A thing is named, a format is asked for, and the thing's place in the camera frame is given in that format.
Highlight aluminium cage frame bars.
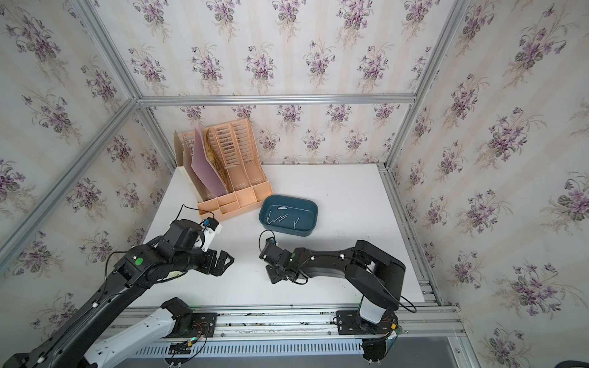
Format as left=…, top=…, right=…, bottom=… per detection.
left=1, top=1, right=454, bottom=303

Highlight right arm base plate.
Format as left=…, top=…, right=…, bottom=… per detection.
left=332, top=310, right=400, bottom=336

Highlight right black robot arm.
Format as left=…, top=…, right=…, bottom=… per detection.
left=259, top=237, right=417, bottom=325

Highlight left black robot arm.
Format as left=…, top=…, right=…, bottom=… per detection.
left=4, top=217, right=235, bottom=367

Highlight purple translucent folder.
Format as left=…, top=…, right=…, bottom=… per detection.
left=191, top=127, right=228, bottom=197

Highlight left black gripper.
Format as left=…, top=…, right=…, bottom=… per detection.
left=170, top=247, right=238, bottom=275

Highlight aluminium front rail frame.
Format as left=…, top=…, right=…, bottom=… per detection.
left=100, top=306, right=481, bottom=367

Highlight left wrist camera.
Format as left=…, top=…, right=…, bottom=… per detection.
left=200, top=217, right=222, bottom=252

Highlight peach plastic file organizer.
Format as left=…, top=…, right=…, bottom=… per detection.
left=173, top=118, right=274, bottom=221

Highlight teal plastic storage box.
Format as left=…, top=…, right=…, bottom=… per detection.
left=259, top=195, right=318, bottom=237

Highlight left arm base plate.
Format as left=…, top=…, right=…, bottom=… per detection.
left=166, top=313, right=218, bottom=339

